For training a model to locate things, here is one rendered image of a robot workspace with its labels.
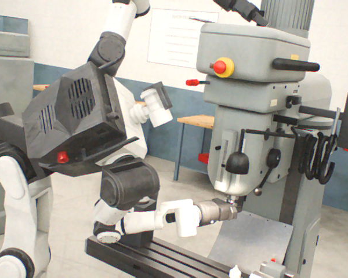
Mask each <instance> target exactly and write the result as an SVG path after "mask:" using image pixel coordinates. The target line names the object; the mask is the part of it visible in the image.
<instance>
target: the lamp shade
mask: <svg viewBox="0 0 348 278"><path fill-rule="evenodd" d="M225 170H226V171H227V172H229V173H231V174H237V175H246V174H248V170H249V159H248V156H247V155H246V154H245V153H243V152H238V151H235V152H233V153H231V154H229V156H228V158H227V160H226V168H225Z"/></svg>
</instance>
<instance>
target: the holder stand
mask: <svg viewBox="0 0 348 278"><path fill-rule="evenodd" d="M156 209H157V201H156V200H152V199H149V198H148V197H143V198H142V199H141V200H140V201H139V202H138V203H137V204H136V205H135V206H134V207H133V208H131V209H130V210H129V211H128V212H127V213H132V212H140V213H142V212H148V211H156ZM153 231H154V230H153ZM153 231H142V232H139V233H131V234H126V233H124V234H123V235H121V238H120V239H119V241H121V242H124V243H126V244H130V245H132V246H135V247H138V248H140V247H142V246H143V245H145V244H146V243H147V242H149V241H150V240H151V239H152V238H153Z"/></svg>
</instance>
